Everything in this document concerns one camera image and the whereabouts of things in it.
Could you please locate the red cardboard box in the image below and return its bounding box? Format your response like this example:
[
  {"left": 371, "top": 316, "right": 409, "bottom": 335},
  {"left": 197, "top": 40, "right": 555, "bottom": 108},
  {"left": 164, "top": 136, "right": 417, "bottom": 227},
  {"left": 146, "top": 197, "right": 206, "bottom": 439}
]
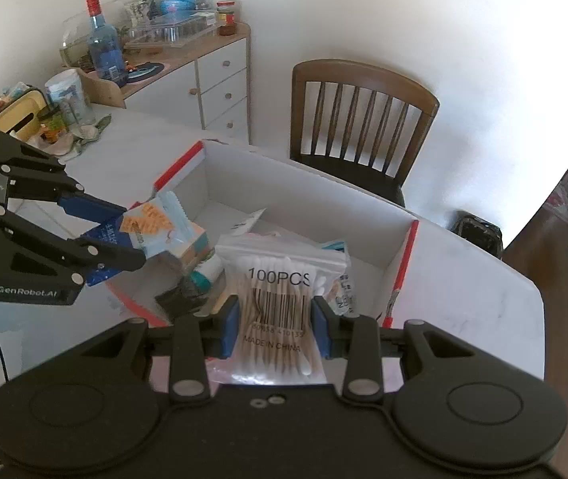
[{"left": 104, "top": 140, "right": 420, "bottom": 330}]

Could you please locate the blue cracker snack packet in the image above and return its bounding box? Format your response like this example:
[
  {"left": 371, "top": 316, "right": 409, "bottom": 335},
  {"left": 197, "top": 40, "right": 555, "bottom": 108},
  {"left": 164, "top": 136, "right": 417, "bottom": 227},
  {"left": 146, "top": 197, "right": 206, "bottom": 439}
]
[{"left": 81, "top": 192, "right": 200, "bottom": 260}]

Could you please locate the glass fishbowl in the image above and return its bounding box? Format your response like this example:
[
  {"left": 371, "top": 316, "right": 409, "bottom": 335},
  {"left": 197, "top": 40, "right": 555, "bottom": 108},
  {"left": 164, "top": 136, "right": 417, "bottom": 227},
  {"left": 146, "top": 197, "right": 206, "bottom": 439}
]
[{"left": 59, "top": 12, "right": 100, "bottom": 68}]

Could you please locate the clear plastic storage container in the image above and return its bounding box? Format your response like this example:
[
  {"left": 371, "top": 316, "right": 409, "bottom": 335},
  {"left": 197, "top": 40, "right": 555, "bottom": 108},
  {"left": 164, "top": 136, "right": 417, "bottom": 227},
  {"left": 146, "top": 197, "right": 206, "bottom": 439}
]
[{"left": 124, "top": 10, "right": 220, "bottom": 48}]

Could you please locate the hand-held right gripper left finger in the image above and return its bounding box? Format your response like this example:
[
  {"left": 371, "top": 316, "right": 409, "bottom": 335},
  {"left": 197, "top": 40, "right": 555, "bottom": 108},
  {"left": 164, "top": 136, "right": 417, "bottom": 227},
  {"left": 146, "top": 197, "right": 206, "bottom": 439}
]
[{"left": 81, "top": 297, "right": 242, "bottom": 405}]

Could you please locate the dark grey scouring pad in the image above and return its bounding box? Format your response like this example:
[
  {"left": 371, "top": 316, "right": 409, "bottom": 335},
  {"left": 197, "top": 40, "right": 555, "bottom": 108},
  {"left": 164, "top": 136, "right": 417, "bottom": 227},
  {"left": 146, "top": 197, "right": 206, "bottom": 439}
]
[{"left": 154, "top": 279, "right": 210, "bottom": 320}]

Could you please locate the yellow container black handle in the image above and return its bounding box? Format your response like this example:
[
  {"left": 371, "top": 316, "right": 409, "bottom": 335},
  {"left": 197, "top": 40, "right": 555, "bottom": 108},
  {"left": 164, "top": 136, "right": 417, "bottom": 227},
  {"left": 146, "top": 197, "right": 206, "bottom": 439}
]
[{"left": 0, "top": 87, "right": 50, "bottom": 143}]

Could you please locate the white wooden sideboard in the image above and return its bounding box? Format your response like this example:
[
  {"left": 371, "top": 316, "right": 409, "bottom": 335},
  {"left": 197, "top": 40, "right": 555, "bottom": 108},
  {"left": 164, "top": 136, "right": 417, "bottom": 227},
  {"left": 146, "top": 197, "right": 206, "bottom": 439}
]
[{"left": 79, "top": 22, "right": 253, "bottom": 145}]

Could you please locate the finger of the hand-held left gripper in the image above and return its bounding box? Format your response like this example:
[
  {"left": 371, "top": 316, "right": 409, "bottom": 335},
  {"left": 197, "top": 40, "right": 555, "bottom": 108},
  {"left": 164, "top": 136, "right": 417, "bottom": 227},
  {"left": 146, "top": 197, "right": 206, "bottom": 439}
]
[
  {"left": 0, "top": 126, "right": 127, "bottom": 225},
  {"left": 0, "top": 204, "right": 147, "bottom": 285}
]

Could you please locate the white printed canister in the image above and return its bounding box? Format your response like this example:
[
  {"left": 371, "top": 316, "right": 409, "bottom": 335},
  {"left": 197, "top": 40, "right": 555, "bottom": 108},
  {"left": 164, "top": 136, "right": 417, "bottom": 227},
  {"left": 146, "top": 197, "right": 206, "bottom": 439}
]
[{"left": 44, "top": 70, "right": 96, "bottom": 133}]

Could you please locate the black floor bin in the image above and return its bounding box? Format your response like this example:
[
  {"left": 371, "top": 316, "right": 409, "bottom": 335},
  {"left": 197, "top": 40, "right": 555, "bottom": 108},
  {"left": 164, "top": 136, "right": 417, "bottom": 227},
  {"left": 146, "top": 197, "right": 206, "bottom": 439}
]
[{"left": 451, "top": 211, "right": 504, "bottom": 259}]

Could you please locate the brown wooden chair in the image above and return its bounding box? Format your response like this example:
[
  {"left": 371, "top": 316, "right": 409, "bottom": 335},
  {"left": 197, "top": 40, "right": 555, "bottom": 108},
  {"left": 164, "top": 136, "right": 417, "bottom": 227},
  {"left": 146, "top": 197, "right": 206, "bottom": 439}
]
[{"left": 289, "top": 59, "right": 440, "bottom": 208}]

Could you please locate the white packet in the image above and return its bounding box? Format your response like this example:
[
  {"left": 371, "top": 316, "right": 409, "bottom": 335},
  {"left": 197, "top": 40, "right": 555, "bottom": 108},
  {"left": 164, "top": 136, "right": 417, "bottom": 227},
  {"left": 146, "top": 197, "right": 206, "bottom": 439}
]
[{"left": 231, "top": 207, "right": 267, "bottom": 235}]

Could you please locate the beige crumpled cloth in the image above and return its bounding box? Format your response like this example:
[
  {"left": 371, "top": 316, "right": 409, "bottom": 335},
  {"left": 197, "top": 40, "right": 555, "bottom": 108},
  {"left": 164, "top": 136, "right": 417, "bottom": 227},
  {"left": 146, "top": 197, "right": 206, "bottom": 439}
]
[{"left": 39, "top": 115, "right": 112, "bottom": 163}]

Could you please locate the small blue globe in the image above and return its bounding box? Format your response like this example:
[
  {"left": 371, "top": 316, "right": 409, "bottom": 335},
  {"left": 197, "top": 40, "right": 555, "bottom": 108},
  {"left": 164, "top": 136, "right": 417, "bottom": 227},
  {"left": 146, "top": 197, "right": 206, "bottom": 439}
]
[{"left": 156, "top": 0, "right": 197, "bottom": 16}]

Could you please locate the pastel puzzle cube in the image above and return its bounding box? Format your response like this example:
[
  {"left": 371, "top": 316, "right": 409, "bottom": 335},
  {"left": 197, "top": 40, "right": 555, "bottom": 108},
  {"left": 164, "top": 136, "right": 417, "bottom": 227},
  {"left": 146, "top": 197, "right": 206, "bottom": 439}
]
[{"left": 164, "top": 224, "right": 212, "bottom": 273}]

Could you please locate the cotton swab bag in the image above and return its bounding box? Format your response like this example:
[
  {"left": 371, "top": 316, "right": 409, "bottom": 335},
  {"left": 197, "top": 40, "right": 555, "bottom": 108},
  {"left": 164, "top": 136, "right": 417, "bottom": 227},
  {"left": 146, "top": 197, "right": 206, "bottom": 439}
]
[{"left": 214, "top": 232, "right": 352, "bottom": 385}]

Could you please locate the blue bottle red cap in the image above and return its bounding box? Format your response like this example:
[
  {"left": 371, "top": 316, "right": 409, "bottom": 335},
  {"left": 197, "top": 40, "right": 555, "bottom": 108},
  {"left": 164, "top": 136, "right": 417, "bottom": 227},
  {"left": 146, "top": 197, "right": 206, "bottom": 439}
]
[{"left": 85, "top": 0, "right": 129, "bottom": 85}]

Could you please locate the round blue mat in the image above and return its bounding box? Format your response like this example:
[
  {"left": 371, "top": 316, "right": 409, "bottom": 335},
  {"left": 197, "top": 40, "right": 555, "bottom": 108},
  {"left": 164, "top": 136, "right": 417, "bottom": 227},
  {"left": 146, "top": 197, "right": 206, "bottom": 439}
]
[{"left": 124, "top": 61, "right": 166, "bottom": 83}]

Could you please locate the small green orange jar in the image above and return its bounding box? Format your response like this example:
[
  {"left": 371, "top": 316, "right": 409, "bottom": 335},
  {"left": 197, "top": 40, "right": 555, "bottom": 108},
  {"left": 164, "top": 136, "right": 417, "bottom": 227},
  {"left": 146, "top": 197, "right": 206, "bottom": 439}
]
[{"left": 39, "top": 115, "right": 67, "bottom": 143}]

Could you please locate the jar with red lid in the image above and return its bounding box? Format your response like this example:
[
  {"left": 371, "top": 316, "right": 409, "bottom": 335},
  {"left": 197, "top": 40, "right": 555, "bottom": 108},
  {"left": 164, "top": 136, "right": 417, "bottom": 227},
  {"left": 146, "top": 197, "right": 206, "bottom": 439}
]
[{"left": 215, "top": 1, "right": 237, "bottom": 37}]

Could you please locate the white toothpaste tube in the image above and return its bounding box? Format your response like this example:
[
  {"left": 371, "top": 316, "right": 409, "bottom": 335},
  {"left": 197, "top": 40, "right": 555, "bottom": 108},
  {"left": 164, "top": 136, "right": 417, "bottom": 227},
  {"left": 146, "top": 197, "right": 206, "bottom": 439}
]
[{"left": 186, "top": 254, "right": 225, "bottom": 293}]

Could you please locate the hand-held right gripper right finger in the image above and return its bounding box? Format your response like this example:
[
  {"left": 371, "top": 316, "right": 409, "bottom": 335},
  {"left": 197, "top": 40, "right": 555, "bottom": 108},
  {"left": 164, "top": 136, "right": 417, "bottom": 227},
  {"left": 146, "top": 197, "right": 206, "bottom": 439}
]
[{"left": 311, "top": 297, "right": 479, "bottom": 404}]

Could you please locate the light wooden stand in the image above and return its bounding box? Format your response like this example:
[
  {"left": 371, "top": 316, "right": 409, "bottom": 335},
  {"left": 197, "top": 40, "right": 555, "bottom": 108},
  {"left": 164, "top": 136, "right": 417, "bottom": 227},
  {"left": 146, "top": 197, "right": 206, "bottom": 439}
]
[{"left": 71, "top": 67, "right": 127, "bottom": 109}]

